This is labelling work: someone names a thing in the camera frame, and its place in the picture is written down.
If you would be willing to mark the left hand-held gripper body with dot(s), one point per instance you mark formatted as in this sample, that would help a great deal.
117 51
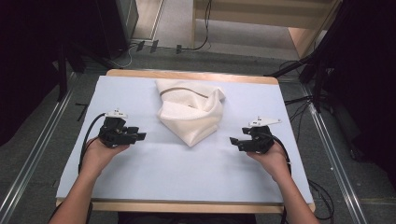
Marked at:
113 133

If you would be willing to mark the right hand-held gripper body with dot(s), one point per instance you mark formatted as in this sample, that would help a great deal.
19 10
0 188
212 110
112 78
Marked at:
258 141

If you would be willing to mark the white mesh laundry bag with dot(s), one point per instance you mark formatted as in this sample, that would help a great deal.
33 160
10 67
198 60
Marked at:
190 109

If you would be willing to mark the person's right hand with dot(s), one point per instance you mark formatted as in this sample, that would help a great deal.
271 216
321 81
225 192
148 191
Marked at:
272 161

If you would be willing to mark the person's left hand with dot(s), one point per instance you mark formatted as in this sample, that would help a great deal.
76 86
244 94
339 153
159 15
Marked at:
99 155

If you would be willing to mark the light blue foam mat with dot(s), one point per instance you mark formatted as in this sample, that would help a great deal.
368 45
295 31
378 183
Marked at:
174 174

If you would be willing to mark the black metal stand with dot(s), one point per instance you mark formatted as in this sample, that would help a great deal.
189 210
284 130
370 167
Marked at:
62 74
317 81

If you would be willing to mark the dark curtain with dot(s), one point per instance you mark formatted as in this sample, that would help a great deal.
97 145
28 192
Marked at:
367 77
31 62

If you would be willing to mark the grey cabinet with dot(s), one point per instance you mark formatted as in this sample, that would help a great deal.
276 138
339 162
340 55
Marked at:
127 18

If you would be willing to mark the wooden shelf unit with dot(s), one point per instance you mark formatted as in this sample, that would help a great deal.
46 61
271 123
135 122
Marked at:
264 18

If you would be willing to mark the metal floor rail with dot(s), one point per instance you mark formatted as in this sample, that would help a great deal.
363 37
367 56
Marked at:
40 137
333 155

